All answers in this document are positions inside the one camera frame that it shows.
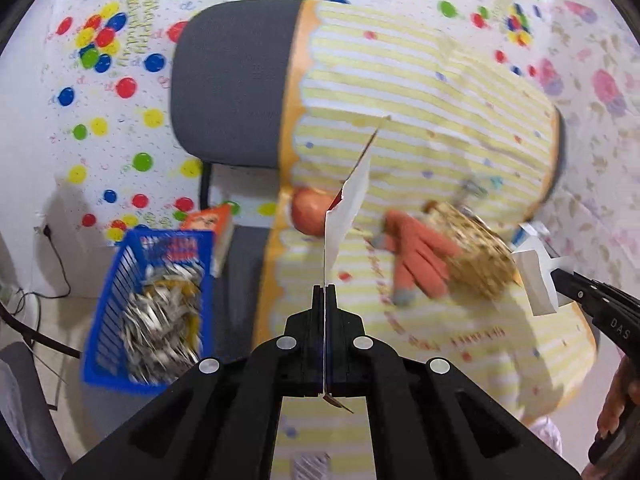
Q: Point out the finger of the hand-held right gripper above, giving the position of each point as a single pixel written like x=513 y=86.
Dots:
x=575 y=287

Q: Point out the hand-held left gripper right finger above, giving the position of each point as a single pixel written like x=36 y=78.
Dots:
x=334 y=340

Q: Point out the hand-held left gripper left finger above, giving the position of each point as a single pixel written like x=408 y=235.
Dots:
x=317 y=340

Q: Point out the white milk carton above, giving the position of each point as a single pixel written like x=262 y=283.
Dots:
x=537 y=280

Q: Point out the yellow foam fruit net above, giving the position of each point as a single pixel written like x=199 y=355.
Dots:
x=480 y=250

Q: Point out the person's right hand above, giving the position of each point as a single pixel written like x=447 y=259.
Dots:
x=620 y=400

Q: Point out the red apple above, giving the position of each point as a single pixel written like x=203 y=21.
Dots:
x=312 y=212

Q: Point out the silver striped wrapper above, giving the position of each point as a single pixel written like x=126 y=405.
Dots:
x=312 y=467

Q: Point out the pile of silver wrappers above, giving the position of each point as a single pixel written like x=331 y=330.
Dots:
x=160 y=320

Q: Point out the red blue printed packet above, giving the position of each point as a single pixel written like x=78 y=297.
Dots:
x=170 y=249

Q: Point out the blue plastic basket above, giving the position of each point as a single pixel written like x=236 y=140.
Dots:
x=107 y=310

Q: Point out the yellow striped plastic mat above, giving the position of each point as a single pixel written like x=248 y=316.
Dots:
x=425 y=85

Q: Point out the dark grey chair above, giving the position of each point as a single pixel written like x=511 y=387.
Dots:
x=25 y=410

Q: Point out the floral wall sheet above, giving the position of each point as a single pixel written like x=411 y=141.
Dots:
x=600 y=110

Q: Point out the polka dot wall sheet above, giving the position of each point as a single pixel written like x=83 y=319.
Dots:
x=100 y=110

